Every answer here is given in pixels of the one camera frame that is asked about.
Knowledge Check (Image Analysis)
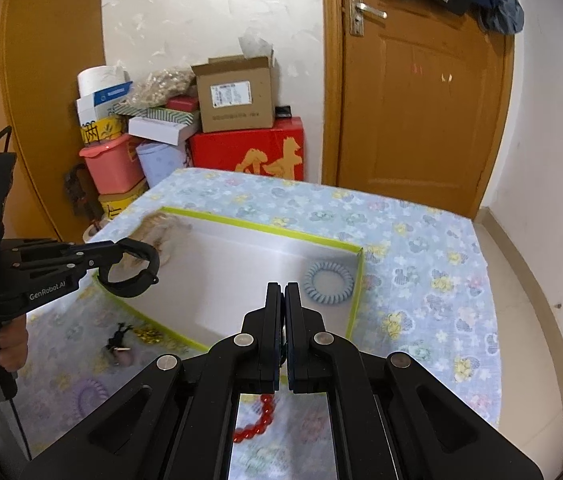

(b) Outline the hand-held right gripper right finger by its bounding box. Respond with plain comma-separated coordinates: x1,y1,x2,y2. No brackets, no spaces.
284,281,545,480

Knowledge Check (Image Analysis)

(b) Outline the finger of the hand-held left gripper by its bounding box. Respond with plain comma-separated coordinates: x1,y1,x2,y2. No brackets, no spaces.
13,258,113,287
9,240,128,262

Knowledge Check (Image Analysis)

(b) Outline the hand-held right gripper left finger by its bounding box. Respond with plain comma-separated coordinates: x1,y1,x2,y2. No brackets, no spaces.
19,282,282,480

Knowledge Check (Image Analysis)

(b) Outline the red bead bracelet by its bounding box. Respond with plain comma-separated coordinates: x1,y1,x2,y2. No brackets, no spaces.
234,394,276,443

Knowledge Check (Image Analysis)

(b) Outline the green cardboard box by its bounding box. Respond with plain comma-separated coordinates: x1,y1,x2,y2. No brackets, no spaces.
92,205,366,353

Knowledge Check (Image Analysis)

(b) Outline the black wristband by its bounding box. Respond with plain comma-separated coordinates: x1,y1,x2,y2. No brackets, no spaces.
96,239,161,298

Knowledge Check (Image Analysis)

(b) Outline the black and pink charm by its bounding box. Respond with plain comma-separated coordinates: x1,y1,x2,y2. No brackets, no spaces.
106,322,135,367

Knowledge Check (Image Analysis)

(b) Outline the gold chain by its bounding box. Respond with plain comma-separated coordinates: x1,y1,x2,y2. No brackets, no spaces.
134,327,165,345

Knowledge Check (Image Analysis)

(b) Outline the purple spiral hair tie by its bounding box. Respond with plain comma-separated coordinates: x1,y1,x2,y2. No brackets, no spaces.
72,379,110,417

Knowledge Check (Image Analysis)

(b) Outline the pink plastic bin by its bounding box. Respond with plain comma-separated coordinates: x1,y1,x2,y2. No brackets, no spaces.
79,133,145,196

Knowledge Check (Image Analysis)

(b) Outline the beige hair claw clip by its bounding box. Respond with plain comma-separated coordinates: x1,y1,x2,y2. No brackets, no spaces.
132,212,192,261

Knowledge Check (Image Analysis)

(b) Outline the light blue round container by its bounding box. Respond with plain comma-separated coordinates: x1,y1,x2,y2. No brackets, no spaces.
136,141,187,190

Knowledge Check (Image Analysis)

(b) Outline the yellow floral box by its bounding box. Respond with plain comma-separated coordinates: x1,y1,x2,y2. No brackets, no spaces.
80,116,128,147

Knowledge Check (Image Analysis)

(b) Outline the floral blue tablecloth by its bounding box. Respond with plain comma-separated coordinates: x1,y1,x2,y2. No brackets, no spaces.
24,166,505,480

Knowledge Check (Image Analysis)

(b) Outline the white flat box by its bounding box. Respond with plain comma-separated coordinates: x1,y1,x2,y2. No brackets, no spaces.
128,116,201,147

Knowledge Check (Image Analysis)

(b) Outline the white box blue label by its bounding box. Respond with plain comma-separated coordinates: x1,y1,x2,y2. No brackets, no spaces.
76,81,133,126

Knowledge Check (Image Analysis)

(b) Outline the green striped flat box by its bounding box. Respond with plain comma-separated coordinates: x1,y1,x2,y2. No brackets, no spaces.
113,105,201,126

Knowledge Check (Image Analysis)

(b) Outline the wooden wardrobe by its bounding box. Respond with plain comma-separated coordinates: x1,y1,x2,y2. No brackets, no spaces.
0,0,107,256

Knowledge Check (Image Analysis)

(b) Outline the white paper roll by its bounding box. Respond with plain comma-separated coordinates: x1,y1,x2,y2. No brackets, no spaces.
78,65,130,98

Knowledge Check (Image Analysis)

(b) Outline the red gift box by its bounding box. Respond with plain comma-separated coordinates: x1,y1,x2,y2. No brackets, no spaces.
189,116,306,182

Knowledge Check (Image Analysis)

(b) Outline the small red box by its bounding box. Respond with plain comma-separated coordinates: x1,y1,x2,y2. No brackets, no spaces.
166,96,200,112

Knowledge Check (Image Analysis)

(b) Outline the clear bag of beige pieces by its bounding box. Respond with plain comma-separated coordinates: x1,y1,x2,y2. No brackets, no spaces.
129,69,197,107

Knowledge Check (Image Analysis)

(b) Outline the brown cardboard box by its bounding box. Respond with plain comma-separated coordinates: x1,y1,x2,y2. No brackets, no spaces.
192,55,277,133

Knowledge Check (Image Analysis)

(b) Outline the wooden door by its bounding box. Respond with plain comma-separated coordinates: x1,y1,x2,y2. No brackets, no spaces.
321,0,515,221

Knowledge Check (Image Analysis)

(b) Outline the white plastic bag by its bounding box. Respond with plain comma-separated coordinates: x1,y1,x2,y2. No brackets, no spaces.
239,25,275,61

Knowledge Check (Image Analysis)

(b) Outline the blue spiral hair tie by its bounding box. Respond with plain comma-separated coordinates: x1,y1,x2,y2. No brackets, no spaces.
304,260,355,306

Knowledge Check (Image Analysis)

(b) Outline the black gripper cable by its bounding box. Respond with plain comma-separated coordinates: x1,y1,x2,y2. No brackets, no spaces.
6,395,32,462

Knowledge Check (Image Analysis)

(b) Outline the metal door handle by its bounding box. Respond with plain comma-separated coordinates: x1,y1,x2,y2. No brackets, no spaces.
349,0,388,37

